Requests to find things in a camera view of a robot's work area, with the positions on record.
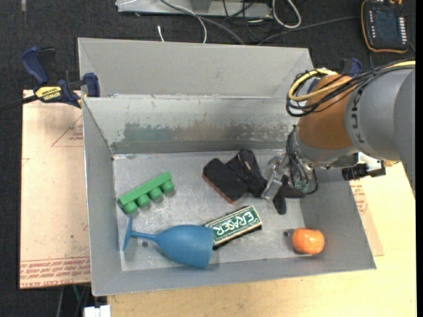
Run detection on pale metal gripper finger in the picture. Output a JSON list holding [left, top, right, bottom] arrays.
[[265, 155, 283, 180], [261, 176, 286, 201]]

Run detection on black sunglasses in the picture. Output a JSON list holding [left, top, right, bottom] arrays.
[[227, 148, 305, 216]]

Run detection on black and red-brown flat block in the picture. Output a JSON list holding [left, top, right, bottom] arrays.
[[201, 157, 248, 205]]

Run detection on dark green flat eraser block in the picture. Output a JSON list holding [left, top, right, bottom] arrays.
[[204, 205, 264, 247]]

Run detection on orange fruit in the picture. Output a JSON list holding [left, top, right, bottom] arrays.
[[291, 227, 326, 256]]

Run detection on blue plastic goblet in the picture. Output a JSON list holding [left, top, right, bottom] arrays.
[[122, 214, 215, 271]]

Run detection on grey metal bin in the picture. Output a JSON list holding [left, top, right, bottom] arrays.
[[77, 37, 377, 298]]

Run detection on green toy block with pegs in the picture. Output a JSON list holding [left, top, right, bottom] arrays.
[[116, 171, 175, 215]]

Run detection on black cylinder on white bracket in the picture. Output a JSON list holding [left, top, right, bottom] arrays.
[[341, 151, 387, 182]]

